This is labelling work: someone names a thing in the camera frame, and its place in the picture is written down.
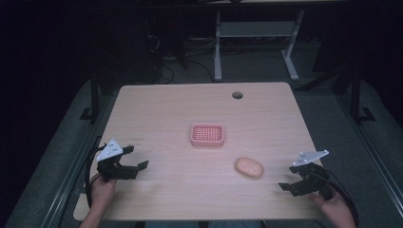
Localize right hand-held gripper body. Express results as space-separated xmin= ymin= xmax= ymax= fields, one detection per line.
xmin=291 ymin=149 xmax=335 ymax=201

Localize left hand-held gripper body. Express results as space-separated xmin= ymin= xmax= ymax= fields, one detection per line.
xmin=96 ymin=138 xmax=128 ymax=183

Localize pink soap dish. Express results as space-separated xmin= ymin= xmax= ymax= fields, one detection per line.
xmin=189 ymin=123 xmax=225 ymax=148

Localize person's left hand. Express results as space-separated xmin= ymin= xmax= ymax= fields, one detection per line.
xmin=88 ymin=175 xmax=117 ymax=207

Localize person's right hand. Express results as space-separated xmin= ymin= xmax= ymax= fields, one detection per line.
xmin=305 ymin=192 xmax=347 ymax=220

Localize black metal stand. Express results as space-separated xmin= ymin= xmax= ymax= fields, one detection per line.
xmin=78 ymin=67 xmax=103 ymax=124
xmin=347 ymin=66 xmax=377 ymax=125

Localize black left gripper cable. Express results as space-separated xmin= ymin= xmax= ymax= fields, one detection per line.
xmin=84 ymin=136 xmax=107 ymax=208

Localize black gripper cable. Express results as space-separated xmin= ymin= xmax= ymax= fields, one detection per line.
xmin=84 ymin=136 xmax=107 ymax=208
xmin=324 ymin=169 xmax=360 ymax=228

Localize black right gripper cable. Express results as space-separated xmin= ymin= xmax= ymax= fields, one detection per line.
xmin=324 ymin=169 xmax=360 ymax=228

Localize aluminium rail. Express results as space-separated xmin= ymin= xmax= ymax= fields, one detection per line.
xmin=39 ymin=93 xmax=115 ymax=228
xmin=336 ymin=93 xmax=403 ymax=210

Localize black floor cables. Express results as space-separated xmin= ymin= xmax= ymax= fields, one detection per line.
xmin=144 ymin=32 xmax=217 ymax=85

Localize white metal desk frame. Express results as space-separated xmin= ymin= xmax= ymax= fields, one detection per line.
xmin=213 ymin=9 xmax=306 ymax=83

